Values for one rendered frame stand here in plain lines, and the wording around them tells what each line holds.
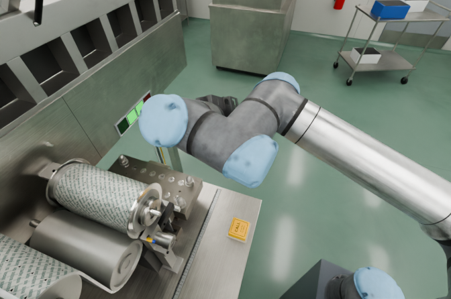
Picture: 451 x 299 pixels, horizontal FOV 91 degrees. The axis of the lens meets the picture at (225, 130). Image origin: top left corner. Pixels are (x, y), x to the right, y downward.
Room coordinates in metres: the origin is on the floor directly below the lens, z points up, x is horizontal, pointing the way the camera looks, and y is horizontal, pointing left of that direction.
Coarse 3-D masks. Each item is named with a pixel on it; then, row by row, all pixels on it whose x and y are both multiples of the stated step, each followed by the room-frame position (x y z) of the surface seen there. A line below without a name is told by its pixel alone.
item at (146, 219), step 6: (150, 198) 0.28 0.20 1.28; (156, 198) 0.29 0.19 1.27; (144, 204) 0.26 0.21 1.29; (150, 204) 0.27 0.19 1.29; (156, 204) 0.28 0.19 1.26; (144, 210) 0.25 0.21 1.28; (144, 216) 0.24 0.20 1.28; (150, 216) 0.25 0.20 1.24; (138, 222) 0.23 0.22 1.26; (144, 222) 0.23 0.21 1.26; (150, 222) 0.24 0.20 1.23
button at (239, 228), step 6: (234, 222) 0.37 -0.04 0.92; (240, 222) 0.37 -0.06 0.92; (246, 222) 0.37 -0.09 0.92; (234, 228) 0.34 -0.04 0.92; (240, 228) 0.34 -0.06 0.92; (246, 228) 0.34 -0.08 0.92; (228, 234) 0.32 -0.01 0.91; (234, 234) 0.32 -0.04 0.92; (240, 234) 0.32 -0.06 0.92; (246, 234) 0.32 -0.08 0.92
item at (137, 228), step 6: (66, 168) 0.36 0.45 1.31; (60, 174) 0.34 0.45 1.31; (54, 186) 0.31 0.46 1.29; (54, 192) 0.30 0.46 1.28; (150, 192) 0.30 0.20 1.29; (156, 192) 0.31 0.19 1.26; (144, 198) 0.27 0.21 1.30; (138, 204) 0.26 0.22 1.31; (138, 210) 0.25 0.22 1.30; (138, 216) 0.24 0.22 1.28; (138, 228) 0.22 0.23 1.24; (144, 228) 0.23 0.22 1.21
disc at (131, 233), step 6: (150, 186) 0.31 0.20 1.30; (156, 186) 0.32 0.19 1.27; (144, 192) 0.28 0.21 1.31; (138, 198) 0.26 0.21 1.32; (132, 210) 0.24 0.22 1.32; (132, 216) 0.23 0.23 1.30; (132, 222) 0.22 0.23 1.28; (132, 228) 0.21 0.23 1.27; (132, 234) 0.21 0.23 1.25; (138, 234) 0.22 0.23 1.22
